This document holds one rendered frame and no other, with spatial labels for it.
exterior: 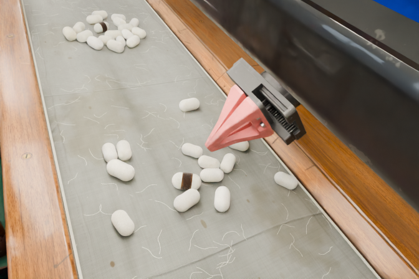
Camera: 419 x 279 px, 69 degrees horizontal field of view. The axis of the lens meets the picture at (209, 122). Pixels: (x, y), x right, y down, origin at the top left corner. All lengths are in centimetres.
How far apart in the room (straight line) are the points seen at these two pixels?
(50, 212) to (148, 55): 39
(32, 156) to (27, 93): 13
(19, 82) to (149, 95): 20
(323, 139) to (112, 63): 41
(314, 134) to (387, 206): 14
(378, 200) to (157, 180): 30
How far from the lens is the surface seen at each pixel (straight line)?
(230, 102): 34
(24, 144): 45
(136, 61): 63
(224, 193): 39
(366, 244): 44
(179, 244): 37
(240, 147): 46
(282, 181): 44
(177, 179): 39
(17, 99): 52
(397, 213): 47
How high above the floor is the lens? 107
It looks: 41 degrees down
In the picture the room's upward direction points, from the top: 12 degrees clockwise
